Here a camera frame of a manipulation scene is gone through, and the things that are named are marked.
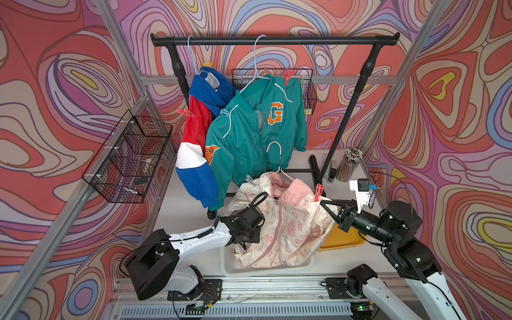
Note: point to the black wire basket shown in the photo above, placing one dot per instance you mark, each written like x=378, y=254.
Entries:
x=240, y=76
x=123, y=170

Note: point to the black clothes rack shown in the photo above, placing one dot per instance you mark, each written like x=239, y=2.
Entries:
x=376, y=43

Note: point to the light blue hanger green jacket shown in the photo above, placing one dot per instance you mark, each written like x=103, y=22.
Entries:
x=256, y=75

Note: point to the white perforated plastic basket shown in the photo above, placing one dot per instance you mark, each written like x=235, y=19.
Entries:
x=231, y=268

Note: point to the small black bottle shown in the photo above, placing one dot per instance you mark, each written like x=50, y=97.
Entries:
x=332, y=171

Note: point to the black wire basket back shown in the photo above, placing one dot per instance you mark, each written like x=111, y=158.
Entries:
x=240, y=76

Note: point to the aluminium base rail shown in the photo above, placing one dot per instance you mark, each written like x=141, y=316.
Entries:
x=269, y=297

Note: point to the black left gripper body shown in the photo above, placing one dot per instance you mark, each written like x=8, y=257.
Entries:
x=252, y=236

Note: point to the red clothespin on blue jacket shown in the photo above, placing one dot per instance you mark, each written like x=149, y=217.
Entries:
x=185, y=112

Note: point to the red clothespin on green jacket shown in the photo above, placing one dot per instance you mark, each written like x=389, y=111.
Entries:
x=287, y=76

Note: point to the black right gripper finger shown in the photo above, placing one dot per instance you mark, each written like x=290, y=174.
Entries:
x=338, y=217
x=339, y=203

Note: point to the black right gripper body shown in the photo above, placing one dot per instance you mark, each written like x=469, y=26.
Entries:
x=348, y=219

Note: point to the green kids jacket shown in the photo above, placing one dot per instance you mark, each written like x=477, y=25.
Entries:
x=266, y=123

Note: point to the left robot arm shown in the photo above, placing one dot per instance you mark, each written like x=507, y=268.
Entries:
x=159, y=263

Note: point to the red clothespin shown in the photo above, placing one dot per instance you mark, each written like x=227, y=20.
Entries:
x=319, y=192
x=287, y=76
x=185, y=112

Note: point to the yellow plastic tray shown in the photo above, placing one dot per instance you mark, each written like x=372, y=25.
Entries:
x=338, y=239

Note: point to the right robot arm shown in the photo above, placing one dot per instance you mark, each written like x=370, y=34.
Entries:
x=395, y=229

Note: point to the pink patterned kids jacket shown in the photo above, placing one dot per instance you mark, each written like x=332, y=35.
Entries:
x=295, y=227

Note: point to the cup of pencils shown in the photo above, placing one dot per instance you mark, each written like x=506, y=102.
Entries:
x=349, y=162

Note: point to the black wire basket left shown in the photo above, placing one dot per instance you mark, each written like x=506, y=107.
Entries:
x=123, y=170

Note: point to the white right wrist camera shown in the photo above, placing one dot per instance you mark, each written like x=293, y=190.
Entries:
x=365, y=192

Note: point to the blue red white jacket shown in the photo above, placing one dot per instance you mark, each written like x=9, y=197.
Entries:
x=209, y=93

